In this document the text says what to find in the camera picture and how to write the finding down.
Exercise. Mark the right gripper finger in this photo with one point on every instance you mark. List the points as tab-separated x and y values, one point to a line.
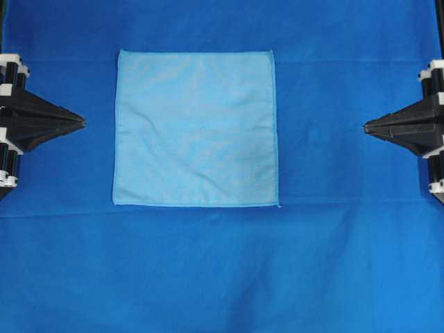
428	110
425	142

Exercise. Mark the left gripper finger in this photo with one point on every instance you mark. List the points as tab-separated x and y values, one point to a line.
20	138
15	96

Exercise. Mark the light blue towel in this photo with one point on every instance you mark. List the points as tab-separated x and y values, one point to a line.
196	130

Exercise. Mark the dark blue table cloth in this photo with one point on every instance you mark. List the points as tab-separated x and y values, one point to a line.
356	243

